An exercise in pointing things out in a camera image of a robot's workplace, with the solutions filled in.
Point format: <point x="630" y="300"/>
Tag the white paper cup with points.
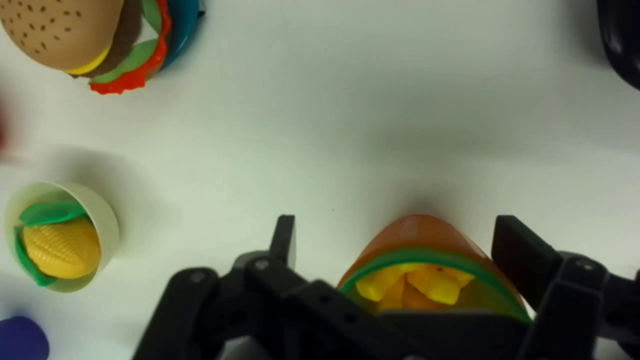
<point x="106" y="221"/>

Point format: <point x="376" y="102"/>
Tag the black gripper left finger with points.
<point x="283" y="240"/>

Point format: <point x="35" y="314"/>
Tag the yellow toy corn green husk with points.
<point x="60" y="250"/>

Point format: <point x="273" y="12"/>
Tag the toy hamburger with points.
<point x="60" y="31"/>

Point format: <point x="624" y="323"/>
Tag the orange cup green rim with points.
<point x="427" y="237"/>

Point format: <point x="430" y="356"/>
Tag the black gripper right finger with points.
<point x="522" y="256"/>

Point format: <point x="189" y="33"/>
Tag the yellow toy fry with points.
<point x="400" y="299"/>
<point x="372" y="282"/>
<point x="437" y="280"/>

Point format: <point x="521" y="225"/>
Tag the dark blue toy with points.
<point x="20" y="341"/>

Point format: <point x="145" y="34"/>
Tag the teal toy dish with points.
<point x="186" y="22"/>

